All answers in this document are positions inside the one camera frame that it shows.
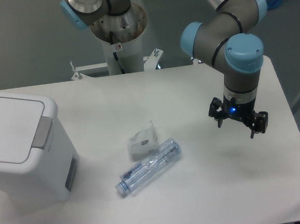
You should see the white pedestal foot right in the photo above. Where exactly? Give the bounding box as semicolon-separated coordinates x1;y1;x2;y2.
143;48;164;71

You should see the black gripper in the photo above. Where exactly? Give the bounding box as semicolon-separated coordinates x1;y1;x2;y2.
208;96;268;138

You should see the crumpled white plastic wrapper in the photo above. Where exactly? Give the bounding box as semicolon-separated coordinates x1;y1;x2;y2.
127;120;159;161

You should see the black cable on pedestal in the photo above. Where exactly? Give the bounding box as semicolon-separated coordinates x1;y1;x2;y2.
108;29;126;76

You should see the white pedestal foot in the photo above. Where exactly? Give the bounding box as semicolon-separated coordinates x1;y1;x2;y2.
143;48;164;71
70;61;109;81

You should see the clear plastic bottle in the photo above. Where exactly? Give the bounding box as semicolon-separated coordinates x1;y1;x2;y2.
115;138;182;197

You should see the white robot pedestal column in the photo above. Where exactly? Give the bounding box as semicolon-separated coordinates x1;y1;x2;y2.
90;2;148;76

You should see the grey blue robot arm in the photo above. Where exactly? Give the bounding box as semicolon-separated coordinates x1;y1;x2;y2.
60;0;268;135

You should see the white trash can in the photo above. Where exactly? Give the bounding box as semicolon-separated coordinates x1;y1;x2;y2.
0;91;79;201

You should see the white pedestal foot left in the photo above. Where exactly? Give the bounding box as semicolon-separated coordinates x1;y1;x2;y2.
70;61;109;81

